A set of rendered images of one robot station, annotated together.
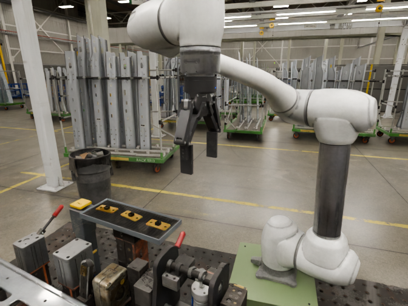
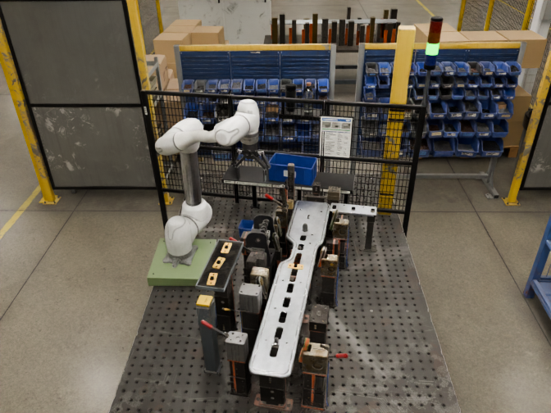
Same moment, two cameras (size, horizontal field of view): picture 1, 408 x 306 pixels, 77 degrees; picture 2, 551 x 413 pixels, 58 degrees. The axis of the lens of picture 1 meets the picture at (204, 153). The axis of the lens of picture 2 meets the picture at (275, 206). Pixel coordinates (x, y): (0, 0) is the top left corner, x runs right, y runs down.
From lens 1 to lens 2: 2.64 m
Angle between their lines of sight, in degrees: 92
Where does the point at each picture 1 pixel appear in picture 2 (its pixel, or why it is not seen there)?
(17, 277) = (263, 334)
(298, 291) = (201, 246)
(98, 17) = not seen: outside the picture
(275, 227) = (184, 224)
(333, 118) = not seen: hidden behind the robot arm
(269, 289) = (200, 259)
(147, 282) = (260, 256)
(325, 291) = not seen: hidden behind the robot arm
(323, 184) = (196, 174)
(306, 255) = (201, 220)
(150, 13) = (246, 126)
